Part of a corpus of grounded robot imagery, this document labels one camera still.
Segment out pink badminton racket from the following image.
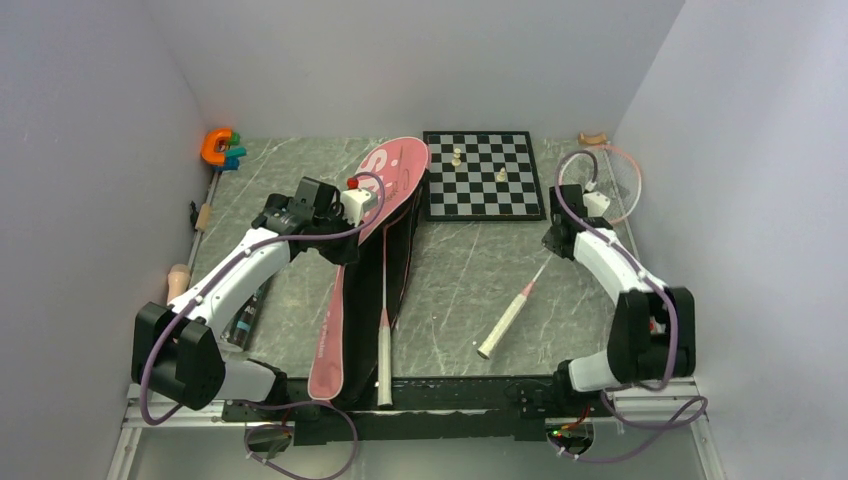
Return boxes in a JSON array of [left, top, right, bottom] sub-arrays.
[[377, 217, 401, 409], [477, 144, 642, 360]]

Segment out pink racket bag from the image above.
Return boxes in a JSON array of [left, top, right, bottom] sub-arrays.
[[307, 137, 430, 407]]

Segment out black shuttlecock tube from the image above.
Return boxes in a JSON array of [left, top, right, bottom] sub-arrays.
[[219, 279, 272, 353]]

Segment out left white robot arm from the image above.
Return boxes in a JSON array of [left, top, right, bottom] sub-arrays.
[[132, 177, 384, 420]]

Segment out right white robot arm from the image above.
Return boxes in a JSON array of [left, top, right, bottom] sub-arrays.
[[542, 184, 696, 415]]

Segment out small wooden object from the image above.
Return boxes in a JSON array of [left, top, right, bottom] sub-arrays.
[[577, 132, 609, 147]]

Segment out black white chessboard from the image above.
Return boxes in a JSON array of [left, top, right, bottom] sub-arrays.
[[422, 130, 547, 222]]

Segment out teal blue toy blocks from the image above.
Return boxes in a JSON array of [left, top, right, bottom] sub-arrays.
[[221, 146, 247, 171]]

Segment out wooden rolling pin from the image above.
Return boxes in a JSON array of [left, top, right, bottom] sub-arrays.
[[166, 264, 191, 304]]

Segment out orange C-shaped toy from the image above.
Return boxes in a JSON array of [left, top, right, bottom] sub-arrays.
[[200, 127, 240, 167]]

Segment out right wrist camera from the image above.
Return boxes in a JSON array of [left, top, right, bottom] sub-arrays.
[[583, 191, 611, 217]]

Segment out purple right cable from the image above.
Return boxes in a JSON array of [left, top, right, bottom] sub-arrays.
[[553, 150, 710, 465]]

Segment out black front rail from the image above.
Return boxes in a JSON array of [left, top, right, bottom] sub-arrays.
[[222, 375, 612, 446]]

